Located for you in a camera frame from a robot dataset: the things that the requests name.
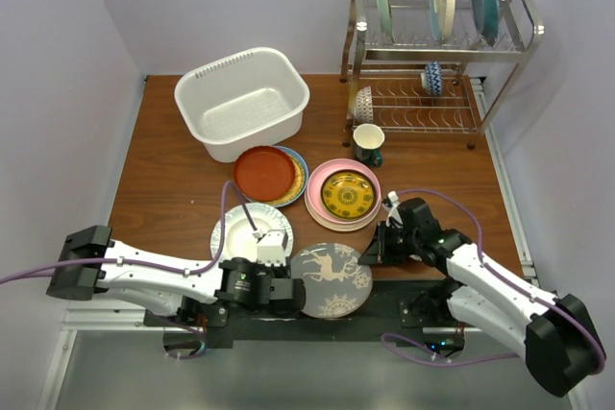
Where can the blue rimmed yellow plate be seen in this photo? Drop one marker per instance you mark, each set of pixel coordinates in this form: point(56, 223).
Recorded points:
point(298, 187)

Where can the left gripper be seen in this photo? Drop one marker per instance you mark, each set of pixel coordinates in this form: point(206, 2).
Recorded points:
point(283, 271)

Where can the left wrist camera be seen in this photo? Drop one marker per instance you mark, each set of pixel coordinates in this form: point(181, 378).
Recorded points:
point(273, 248)

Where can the blue zigzag cup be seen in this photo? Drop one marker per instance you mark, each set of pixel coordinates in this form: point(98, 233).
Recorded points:
point(432, 80)

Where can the dark green mug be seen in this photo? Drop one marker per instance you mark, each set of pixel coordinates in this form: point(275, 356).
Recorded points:
point(367, 142)

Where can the beige plate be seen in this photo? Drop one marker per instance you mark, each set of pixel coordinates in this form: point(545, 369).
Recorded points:
point(349, 226)

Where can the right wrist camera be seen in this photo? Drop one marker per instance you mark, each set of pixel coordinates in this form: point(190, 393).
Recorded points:
point(391, 203)

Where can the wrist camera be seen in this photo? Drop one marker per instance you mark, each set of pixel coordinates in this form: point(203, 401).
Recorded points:
point(391, 203)
point(273, 248)

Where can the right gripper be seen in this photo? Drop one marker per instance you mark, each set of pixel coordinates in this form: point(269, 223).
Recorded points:
point(376, 252)

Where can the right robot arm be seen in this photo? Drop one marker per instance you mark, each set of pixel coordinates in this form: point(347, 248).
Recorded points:
point(555, 336)

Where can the white plastic bin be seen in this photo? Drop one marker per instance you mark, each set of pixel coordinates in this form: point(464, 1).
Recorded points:
point(252, 98)

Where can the red fluted plate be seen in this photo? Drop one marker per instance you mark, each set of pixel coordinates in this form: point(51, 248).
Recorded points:
point(264, 173)

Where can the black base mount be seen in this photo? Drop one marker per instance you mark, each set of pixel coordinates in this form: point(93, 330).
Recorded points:
point(394, 306)

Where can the grey reindeer plate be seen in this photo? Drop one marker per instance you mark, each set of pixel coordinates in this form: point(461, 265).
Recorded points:
point(336, 285)

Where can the pink plate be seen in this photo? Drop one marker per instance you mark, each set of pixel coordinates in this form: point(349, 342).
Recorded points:
point(327, 168)

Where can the yellow patterned plate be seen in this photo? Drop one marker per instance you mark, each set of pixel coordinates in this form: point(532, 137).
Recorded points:
point(348, 195)

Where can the patterned bowl in rack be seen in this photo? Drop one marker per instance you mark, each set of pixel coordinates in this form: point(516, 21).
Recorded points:
point(364, 112)

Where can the steel dish rack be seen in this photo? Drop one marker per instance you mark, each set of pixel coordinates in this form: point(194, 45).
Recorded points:
point(476, 76)

